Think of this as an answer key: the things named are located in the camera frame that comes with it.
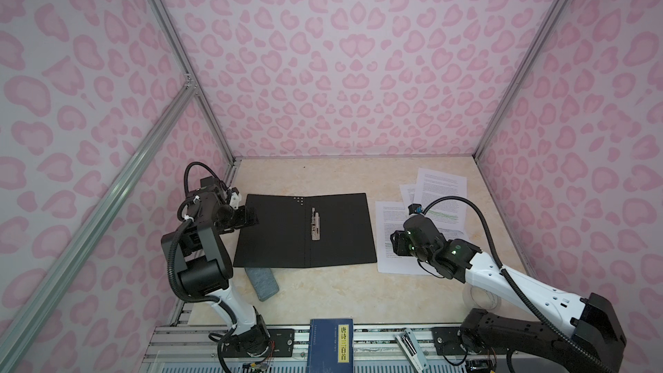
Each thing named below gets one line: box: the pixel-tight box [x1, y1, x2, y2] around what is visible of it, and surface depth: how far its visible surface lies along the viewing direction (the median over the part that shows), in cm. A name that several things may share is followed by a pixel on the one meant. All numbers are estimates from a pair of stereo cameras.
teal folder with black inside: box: [233, 192, 378, 269], surface depth 97 cm
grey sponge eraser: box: [244, 267, 280, 303], surface depth 84 cm
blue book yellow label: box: [306, 317, 354, 373], surface depth 73 cm
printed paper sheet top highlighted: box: [414, 167, 468, 234], surface depth 110 cm
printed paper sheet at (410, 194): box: [398, 183, 423, 207], surface depth 109 cm
